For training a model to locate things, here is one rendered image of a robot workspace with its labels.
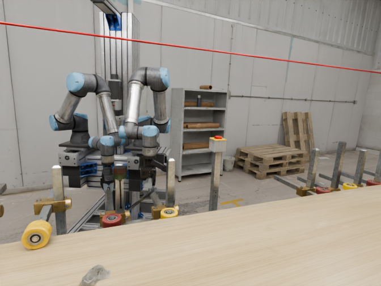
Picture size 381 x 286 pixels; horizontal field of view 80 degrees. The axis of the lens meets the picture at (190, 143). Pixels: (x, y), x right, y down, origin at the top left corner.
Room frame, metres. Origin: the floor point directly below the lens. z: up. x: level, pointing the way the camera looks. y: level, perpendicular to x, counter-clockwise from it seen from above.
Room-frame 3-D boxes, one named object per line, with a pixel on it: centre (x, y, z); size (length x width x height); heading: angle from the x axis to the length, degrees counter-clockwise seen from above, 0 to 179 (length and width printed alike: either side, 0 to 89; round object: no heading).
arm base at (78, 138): (1.75, 0.86, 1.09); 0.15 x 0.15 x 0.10
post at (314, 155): (1.47, -0.83, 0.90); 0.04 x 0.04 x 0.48; 22
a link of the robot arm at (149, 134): (1.17, 0.21, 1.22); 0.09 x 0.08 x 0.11; 2
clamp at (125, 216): (0.99, 0.35, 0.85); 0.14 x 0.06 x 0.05; 112
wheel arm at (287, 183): (1.52, -0.77, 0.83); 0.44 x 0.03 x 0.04; 22
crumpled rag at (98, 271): (0.58, 0.27, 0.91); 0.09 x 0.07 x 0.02; 137
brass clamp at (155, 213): (1.09, 0.12, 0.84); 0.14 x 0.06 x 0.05; 112
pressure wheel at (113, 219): (0.89, 0.32, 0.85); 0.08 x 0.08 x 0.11
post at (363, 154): (1.66, -1.30, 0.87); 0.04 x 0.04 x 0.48; 22
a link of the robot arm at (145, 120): (1.73, 0.36, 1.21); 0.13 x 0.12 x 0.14; 92
